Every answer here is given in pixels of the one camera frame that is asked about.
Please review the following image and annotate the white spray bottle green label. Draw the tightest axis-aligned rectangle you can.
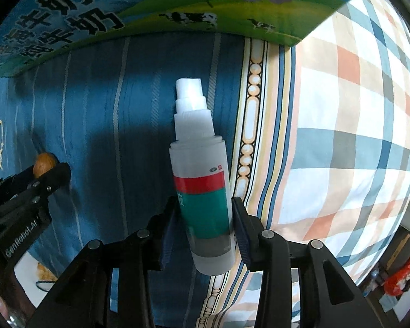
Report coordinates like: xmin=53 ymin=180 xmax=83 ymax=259
xmin=169 ymin=78 xmax=235 ymax=276

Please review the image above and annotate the person left hand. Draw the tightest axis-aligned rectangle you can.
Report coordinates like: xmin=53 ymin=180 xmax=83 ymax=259
xmin=0 ymin=275 xmax=35 ymax=324

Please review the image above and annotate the brown walnut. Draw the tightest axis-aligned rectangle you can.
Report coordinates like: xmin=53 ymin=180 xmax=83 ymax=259
xmin=33 ymin=153 xmax=59 ymax=178

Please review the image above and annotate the blue striped bedsheet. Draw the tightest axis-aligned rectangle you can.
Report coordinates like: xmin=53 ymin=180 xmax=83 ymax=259
xmin=0 ymin=32 xmax=254 ymax=328

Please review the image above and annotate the checkered quilt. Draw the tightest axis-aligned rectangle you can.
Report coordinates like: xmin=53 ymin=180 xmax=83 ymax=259
xmin=197 ymin=0 xmax=410 ymax=328

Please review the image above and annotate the cardboard box with blue print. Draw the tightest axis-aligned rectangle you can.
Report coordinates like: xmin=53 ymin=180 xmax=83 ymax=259
xmin=0 ymin=0 xmax=350 ymax=77

